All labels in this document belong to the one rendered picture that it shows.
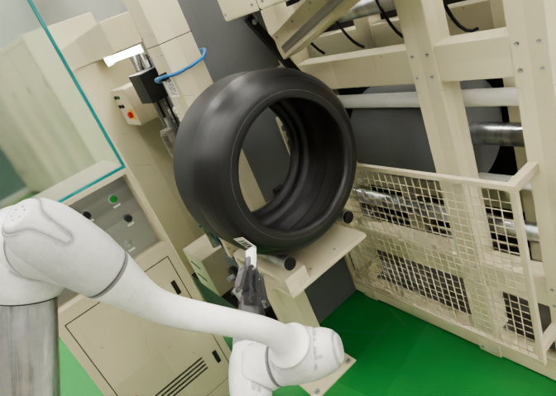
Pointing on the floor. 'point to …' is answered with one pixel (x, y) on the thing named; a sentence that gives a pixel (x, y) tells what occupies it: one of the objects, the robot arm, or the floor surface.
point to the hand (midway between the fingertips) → (251, 259)
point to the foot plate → (328, 379)
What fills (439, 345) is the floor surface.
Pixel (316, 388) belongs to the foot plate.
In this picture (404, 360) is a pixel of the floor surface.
